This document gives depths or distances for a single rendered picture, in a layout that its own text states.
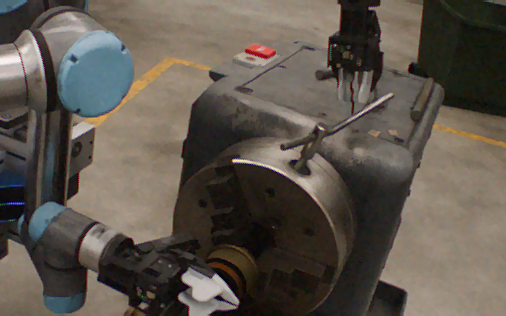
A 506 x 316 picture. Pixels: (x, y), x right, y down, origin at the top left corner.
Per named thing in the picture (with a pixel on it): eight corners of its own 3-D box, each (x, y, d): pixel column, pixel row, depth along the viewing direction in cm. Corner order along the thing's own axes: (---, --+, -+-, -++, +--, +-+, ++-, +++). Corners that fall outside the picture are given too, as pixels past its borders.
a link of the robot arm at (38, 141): (14, -12, 91) (4, 242, 113) (33, 7, 84) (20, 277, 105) (84, -8, 98) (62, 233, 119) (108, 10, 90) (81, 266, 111)
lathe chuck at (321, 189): (173, 235, 122) (231, 109, 106) (303, 322, 117) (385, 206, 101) (150, 256, 114) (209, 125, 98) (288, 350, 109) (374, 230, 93)
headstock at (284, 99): (257, 155, 184) (283, 32, 166) (406, 209, 170) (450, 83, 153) (157, 247, 134) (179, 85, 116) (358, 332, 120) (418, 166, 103)
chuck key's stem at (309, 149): (292, 185, 100) (324, 130, 94) (283, 177, 100) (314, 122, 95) (299, 182, 101) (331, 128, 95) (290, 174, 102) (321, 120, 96)
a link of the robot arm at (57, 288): (72, 273, 111) (73, 226, 106) (93, 312, 103) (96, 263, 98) (31, 282, 107) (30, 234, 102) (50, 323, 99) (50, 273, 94)
